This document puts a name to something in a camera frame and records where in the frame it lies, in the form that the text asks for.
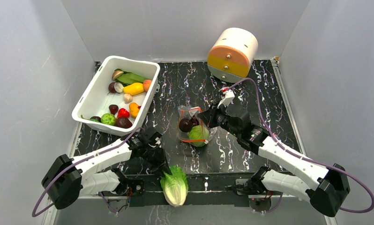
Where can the dark red plum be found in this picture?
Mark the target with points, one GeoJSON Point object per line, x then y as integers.
{"type": "Point", "coordinates": [123, 122]}

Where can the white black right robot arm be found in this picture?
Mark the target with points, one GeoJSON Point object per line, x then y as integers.
{"type": "Point", "coordinates": [323, 187]}

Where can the dark purple grape bunch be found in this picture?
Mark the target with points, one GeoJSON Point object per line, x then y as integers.
{"type": "Point", "coordinates": [196, 121]}

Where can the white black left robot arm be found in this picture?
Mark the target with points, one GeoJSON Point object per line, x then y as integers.
{"type": "Point", "coordinates": [70, 178]}

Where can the beige garlic bulb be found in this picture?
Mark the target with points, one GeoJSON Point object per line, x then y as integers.
{"type": "Point", "coordinates": [128, 98]}

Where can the yellow lemon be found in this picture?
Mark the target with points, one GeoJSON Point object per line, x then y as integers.
{"type": "Point", "coordinates": [134, 89]}

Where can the red pepper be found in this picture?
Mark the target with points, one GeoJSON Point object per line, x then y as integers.
{"type": "Point", "coordinates": [123, 113]}

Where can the round pastel drawer cabinet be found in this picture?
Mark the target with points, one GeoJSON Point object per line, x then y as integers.
{"type": "Point", "coordinates": [232, 55]}

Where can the green lettuce leaf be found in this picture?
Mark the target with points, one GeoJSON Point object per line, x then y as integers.
{"type": "Point", "coordinates": [175, 186]}

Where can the orange peach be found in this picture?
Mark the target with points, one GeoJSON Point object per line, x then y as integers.
{"type": "Point", "coordinates": [146, 85]}

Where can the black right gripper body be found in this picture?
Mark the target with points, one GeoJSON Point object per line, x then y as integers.
{"type": "Point", "coordinates": [212, 116]}

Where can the small green sprout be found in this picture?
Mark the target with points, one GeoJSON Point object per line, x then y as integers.
{"type": "Point", "coordinates": [108, 119]}

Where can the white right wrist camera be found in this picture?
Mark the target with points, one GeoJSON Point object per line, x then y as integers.
{"type": "Point", "coordinates": [227, 98]}

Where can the white plastic bin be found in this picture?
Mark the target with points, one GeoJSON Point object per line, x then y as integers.
{"type": "Point", "coordinates": [96, 98]}

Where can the green cabbage ball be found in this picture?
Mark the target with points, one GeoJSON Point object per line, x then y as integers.
{"type": "Point", "coordinates": [199, 136]}

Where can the dark green leaf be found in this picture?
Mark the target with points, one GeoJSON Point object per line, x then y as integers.
{"type": "Point", "coordinates": [129, 78]}

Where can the orange mango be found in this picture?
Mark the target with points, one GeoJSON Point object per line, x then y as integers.
{"type": "Point", "coordinates": [134, 109]}

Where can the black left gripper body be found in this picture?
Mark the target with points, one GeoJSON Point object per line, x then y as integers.
{"type": "Point", "coordinates": [154, 157]}

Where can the clear zip top bag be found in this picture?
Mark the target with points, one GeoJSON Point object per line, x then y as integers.
{"type": "Point", "coordinates": [186, 111]}

